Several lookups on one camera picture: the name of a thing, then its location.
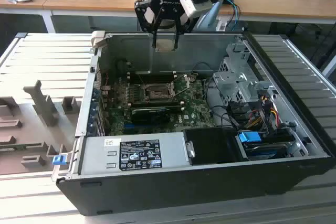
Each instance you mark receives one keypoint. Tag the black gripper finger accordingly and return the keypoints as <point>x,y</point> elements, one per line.
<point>177,40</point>
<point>141,16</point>

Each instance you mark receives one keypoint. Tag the silver CPU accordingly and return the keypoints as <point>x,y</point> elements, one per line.
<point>165,45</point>

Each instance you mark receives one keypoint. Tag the thin metal locking lever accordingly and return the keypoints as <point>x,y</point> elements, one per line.
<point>142,80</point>

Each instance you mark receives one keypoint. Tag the CPU socket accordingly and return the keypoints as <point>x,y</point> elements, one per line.
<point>155,90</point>

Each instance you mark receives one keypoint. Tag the blue expansion slot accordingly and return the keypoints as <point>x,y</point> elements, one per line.
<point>128,127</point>

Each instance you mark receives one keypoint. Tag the round coin cell battery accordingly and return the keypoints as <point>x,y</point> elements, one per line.
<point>194,77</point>

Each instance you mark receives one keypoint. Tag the beige case latch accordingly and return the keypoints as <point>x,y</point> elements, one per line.
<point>97,39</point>

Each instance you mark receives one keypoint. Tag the green Dell motherboard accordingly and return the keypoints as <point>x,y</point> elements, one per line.
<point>194,103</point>

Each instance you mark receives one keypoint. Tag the silver metal drive cage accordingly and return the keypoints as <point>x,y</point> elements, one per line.
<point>236,82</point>

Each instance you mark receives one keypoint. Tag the black graphics card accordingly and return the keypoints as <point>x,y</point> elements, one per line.
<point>149,116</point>

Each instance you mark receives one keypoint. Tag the hard disk in blue carrier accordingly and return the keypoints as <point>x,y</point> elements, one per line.
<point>249,137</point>

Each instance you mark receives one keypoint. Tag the silver power supply unit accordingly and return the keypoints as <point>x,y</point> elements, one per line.
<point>94,155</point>

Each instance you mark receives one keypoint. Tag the black open PC case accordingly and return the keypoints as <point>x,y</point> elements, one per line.
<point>183,190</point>

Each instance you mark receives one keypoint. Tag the grey parts rack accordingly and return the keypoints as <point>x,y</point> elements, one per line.
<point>31,119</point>

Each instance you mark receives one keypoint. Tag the blue case latch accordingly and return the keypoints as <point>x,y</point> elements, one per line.
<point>59,160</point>

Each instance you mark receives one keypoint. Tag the green RAM stick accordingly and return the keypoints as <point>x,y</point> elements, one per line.
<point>21,146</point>

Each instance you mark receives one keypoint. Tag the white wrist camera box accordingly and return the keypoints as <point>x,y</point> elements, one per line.
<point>194,6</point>

